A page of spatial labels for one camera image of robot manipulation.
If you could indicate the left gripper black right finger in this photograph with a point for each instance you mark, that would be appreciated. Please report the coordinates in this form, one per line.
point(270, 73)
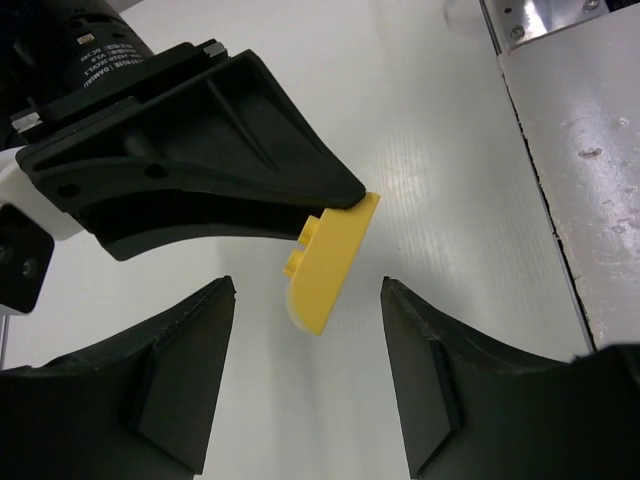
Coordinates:
point(472, 407)

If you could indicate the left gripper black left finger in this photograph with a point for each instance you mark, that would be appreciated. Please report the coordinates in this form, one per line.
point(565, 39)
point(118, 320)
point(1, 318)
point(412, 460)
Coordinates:
point(137, 405)

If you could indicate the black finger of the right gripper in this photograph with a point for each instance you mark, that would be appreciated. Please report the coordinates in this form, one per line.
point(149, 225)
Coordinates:
point(137, 223)

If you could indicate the short yellow lego brick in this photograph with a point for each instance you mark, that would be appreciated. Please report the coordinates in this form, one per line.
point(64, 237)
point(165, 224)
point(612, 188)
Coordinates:
point(318, 271)

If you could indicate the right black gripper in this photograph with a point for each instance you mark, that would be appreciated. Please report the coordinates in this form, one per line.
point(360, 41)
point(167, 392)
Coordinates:
point(104, 117)

